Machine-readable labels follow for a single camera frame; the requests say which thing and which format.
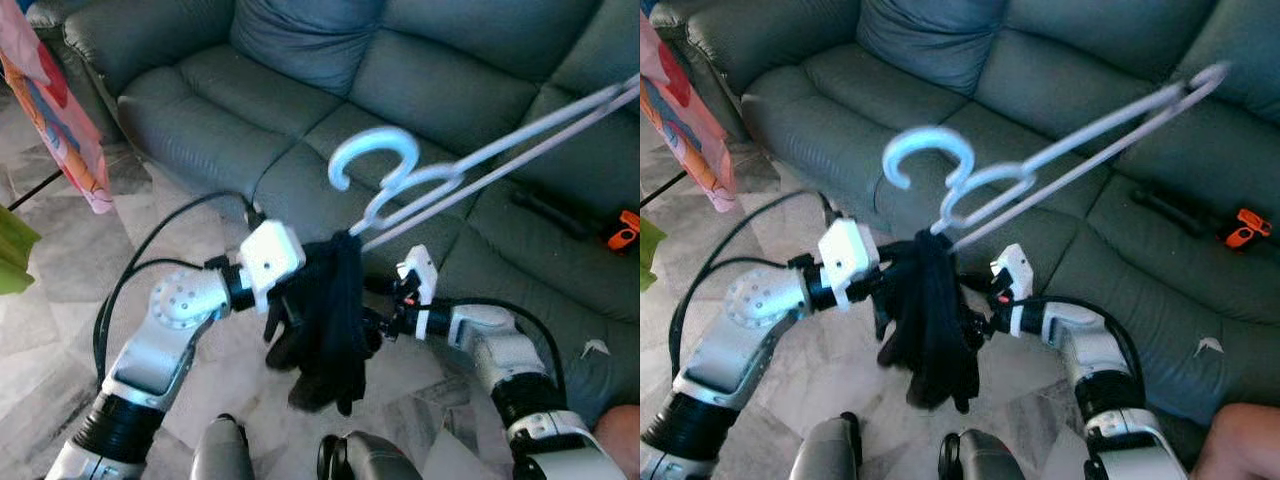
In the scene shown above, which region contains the black garment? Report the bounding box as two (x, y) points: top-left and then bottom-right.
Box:
(262, 232), (383, 416)
(875, 230), (986, 413)

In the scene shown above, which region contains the green t-shirt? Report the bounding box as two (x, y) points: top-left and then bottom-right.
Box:
(0, 205), (41, 296)
(640, 215), (666, 291)

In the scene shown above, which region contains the orange pink printed garment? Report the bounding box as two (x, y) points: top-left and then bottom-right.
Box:
(640, 10), (739, 213)
(0, 20), (113, 214)

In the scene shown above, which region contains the silver robot right leg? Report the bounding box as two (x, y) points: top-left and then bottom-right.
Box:
(318, 432), (421, 480)
(938, 430), (1031, 480)

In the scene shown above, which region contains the silver robot leg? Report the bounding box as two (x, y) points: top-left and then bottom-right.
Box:
(938, 430), (1031, 480)
(190, 415), (256, 480)
(318, 432), (421, 480)
(790, 412), (866, 480)

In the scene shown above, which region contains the silver robot left leg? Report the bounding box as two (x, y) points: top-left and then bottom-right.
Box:
(190, 415), (256, 480)
(790, 412), (866, 480)

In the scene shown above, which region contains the black and orange tool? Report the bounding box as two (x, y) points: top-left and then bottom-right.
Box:
(1135, 185), (1273, 249)
(512, 188), (641, 251)

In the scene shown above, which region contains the dark green sofa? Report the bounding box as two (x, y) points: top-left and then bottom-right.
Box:
(25, 0), (641, 431)
(650, 0), (1280, 431)

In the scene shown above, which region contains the person's bare knee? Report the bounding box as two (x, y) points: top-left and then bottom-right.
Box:
(595, 405), (641, 480)
(1190, 403), (1280, 480)

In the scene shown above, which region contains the grey-blue sofa cushion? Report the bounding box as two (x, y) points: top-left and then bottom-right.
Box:
(858, 0), (1011, 96)
(230, 0), (386, 96)

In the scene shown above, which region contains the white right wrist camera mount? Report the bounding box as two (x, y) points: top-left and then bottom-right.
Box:
(990, 243), (1036, 306)
(395, 245), (439, 311)

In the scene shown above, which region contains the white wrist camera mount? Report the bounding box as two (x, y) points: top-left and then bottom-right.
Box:
(818, 218), (881, 306)
(238, 220), (306, 301)
(990, 243), (1036, 306)
(395, 245), (439, 311)

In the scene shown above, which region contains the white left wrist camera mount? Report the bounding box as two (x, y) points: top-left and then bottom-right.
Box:
(818, 218), (881, 306)
(238, 220), (306, 301)

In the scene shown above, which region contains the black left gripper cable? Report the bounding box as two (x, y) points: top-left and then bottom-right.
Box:
(700, 254), (816, 301)
(120, 256), (236, 301)

